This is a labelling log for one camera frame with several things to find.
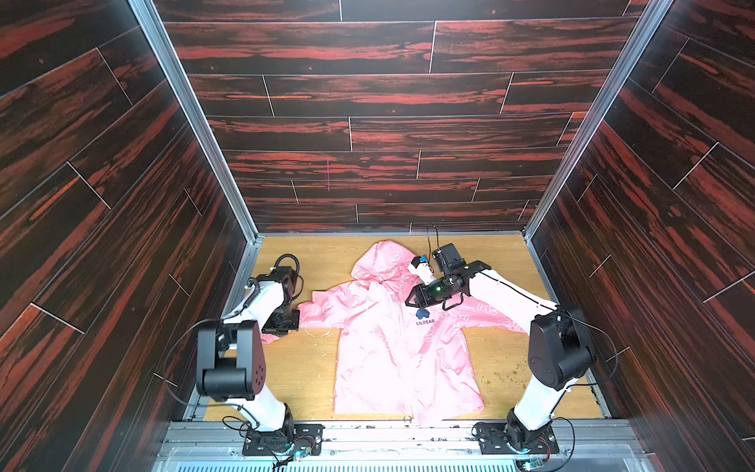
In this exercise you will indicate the aluminium front rail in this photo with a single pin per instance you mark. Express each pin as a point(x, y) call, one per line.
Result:
point(585, 445)

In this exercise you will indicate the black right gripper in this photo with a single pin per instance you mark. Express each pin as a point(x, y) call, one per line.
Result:
point(421, 295)

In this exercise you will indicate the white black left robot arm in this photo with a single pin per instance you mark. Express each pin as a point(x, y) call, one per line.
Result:
point(231, 366)

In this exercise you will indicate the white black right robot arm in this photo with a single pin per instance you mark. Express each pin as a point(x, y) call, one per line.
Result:
point(560, 351)

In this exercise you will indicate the aluminium left corner post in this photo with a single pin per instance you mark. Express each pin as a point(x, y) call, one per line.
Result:
point(160, 43)

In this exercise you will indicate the aluminium right corner post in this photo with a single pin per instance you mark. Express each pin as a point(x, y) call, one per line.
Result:
point(645, 29)

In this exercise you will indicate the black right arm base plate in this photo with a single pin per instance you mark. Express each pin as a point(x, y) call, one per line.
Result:
point(501, 439)

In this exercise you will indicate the pink printed jacket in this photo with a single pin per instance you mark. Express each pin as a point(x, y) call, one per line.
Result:
point(362, 354)

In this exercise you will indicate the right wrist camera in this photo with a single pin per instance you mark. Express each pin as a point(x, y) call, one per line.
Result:
point(420, 266)

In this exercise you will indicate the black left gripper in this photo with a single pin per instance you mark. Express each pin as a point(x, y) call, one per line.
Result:
point(271, 328)

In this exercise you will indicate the aluminium corner post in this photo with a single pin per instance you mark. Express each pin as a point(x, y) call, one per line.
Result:
point(160, 43)
point(645, 29)

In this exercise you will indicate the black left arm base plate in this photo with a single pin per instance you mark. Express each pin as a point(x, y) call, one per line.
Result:
point(298, 440)

